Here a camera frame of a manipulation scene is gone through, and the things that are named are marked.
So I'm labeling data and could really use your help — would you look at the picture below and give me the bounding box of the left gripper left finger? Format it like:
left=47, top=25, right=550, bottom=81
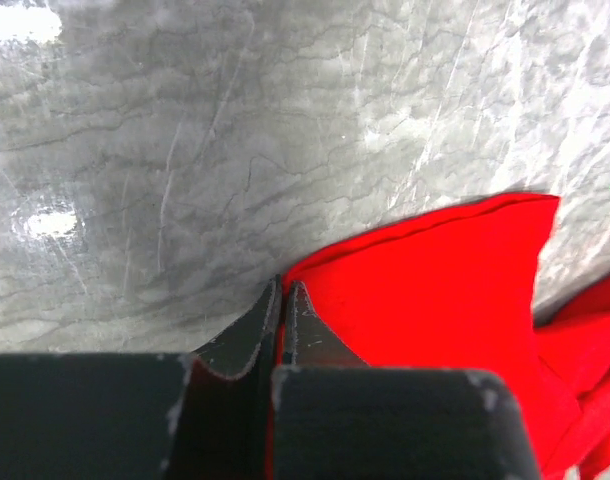
left=0, top=279, right=282, bottom=479

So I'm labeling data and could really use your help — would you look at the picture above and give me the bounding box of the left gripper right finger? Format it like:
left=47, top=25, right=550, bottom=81
left=272, top=283, right=540, bottom=479

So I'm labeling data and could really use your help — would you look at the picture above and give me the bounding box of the red t shirt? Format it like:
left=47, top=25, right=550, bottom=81
left=282, top=192, right=610, bottom=479

